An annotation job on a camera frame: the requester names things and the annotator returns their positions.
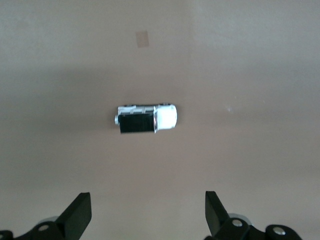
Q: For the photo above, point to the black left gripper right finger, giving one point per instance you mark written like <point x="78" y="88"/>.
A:
<point x="217" y="220"/>

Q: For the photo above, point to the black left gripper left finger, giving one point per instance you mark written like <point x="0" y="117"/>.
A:
<point x="75" y="217"/>

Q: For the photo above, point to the white jeep toy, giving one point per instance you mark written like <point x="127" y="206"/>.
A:
<point x="167" y="117"/>

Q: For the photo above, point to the brown tape patch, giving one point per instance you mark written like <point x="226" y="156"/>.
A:
<point x="142" y="38"/>

